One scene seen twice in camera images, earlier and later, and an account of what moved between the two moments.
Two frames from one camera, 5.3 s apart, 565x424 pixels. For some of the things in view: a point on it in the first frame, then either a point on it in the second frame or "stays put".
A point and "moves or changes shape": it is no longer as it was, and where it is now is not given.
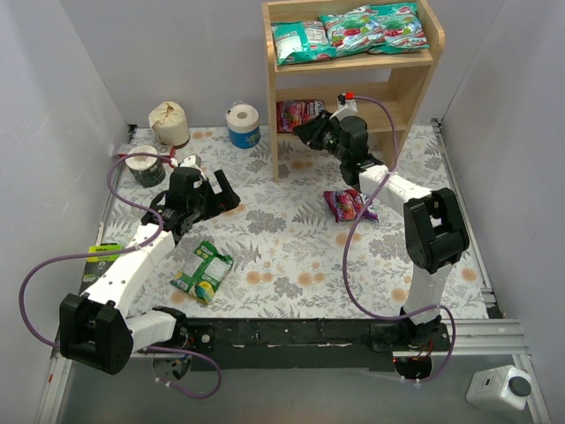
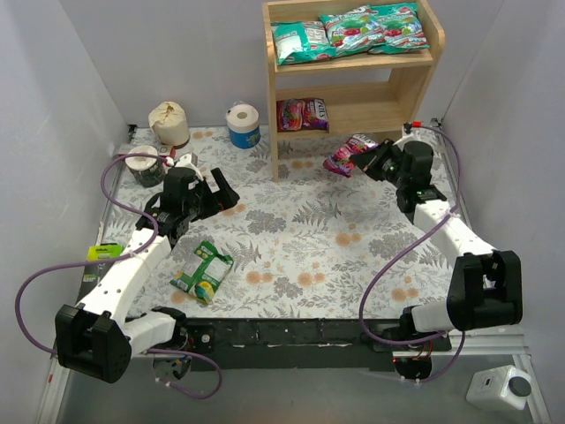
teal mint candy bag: (354, 30) stays put
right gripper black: (322, 134) -> (376, 160)
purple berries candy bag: (294, 112) stays put
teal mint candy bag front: (402, 26) stays put
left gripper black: (212, 194) stays put
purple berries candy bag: (347, 204) moves or changes shape
